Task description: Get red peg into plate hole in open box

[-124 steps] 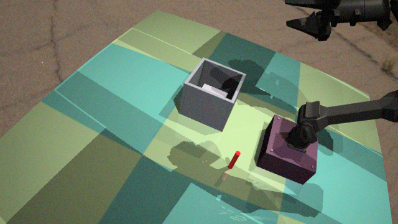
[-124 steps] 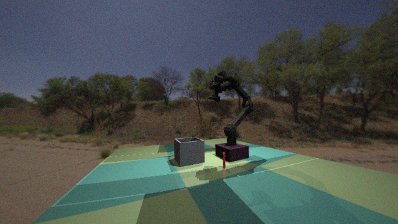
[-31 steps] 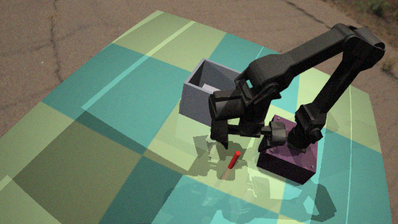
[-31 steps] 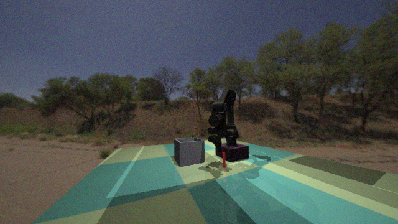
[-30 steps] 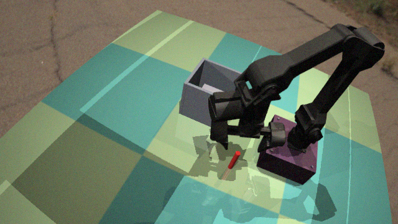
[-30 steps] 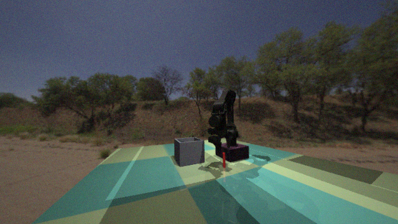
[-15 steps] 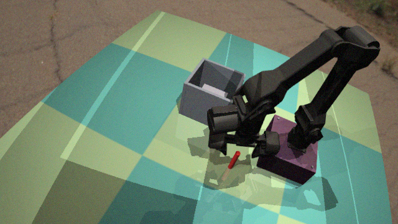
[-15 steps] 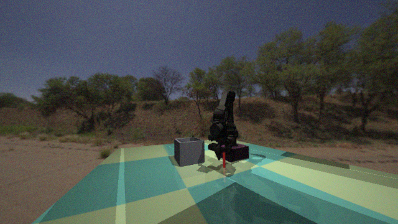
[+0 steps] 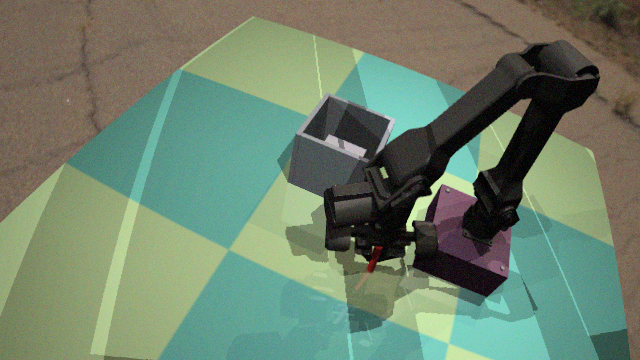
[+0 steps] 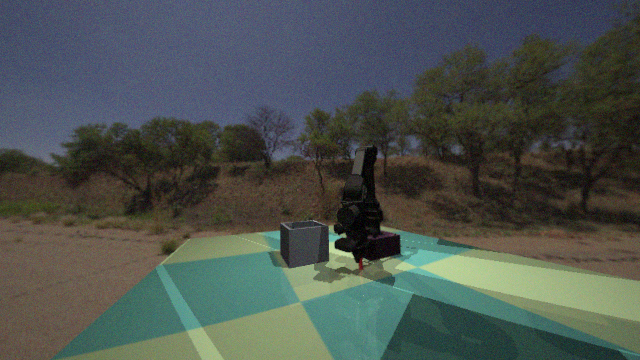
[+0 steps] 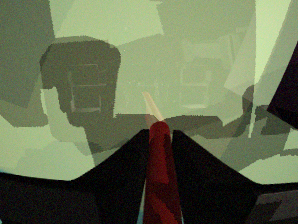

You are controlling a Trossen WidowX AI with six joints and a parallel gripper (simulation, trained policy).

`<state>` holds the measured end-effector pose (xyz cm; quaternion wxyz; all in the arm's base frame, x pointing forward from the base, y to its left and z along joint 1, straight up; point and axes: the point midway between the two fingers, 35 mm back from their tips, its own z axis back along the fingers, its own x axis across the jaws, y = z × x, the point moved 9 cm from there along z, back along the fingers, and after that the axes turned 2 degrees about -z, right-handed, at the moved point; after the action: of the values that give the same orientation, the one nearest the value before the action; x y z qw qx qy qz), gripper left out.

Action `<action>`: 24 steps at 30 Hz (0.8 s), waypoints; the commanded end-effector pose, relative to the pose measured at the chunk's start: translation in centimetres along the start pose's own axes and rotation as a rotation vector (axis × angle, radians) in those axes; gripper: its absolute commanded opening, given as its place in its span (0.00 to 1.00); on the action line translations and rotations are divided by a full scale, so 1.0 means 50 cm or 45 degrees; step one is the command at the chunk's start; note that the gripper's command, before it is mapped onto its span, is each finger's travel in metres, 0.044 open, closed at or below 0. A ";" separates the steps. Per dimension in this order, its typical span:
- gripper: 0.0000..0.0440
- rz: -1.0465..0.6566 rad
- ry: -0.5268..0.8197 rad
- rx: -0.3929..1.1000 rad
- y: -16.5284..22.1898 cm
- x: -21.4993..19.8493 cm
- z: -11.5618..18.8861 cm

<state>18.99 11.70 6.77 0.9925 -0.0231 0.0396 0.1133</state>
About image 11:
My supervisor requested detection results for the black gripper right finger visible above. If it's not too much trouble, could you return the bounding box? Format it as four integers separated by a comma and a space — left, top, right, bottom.
172, 131, 298, 224

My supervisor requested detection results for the red peg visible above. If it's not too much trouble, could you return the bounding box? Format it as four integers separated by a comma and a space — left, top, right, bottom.
142, 121, 182, 224

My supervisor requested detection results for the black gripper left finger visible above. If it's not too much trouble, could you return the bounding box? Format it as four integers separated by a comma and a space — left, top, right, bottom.
0, 129, 149, 224

